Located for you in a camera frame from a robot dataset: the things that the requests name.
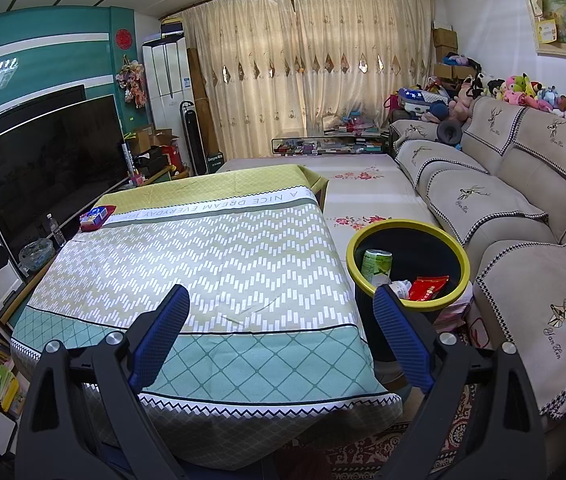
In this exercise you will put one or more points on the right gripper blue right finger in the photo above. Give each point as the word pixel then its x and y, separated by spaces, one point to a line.
pixel 399 327

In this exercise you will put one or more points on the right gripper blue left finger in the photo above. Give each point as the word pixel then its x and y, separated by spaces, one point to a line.
pixel 152 335

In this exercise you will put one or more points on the red foil packet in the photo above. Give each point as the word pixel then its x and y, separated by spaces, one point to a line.
pixel 426 288

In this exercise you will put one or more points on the white tissue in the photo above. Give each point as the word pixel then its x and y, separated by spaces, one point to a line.
pixel 401 288

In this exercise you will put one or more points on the white green lotion bottle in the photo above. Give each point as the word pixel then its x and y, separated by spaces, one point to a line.
pixel 376 267

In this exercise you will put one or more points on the yellow rimmed dark trash bin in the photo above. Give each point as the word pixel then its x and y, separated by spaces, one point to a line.
pixel 419 251

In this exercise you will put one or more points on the clear water bottle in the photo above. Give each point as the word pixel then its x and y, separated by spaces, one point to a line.
pixel 56 231

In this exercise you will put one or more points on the patterned table cloth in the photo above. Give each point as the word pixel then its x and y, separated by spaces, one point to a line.
pixel 272 349

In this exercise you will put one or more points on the patterned red carpet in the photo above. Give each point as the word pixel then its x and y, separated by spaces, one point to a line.
pixel 364 458

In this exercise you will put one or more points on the red tray with tissue pack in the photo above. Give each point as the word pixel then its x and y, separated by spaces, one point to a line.
pixel 94 219

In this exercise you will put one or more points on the large black television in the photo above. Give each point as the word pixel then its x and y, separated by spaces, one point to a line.
pixel 55 165

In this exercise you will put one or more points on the floral floor mat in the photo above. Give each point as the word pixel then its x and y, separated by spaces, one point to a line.
pixel 360 190

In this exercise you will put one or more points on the beige sectional sofa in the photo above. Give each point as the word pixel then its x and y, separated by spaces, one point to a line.
pixel 502 194

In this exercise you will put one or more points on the black tower fan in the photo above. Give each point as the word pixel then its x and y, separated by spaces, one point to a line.
pixel 193 138

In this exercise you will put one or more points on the low glass shelf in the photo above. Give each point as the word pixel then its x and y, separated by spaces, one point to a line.
pixel 333 144

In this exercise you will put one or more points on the pile of plush toys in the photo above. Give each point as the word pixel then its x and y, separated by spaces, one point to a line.
pixel 443 115

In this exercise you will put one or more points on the beige curtains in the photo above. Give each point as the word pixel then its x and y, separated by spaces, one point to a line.
pixel 275 68

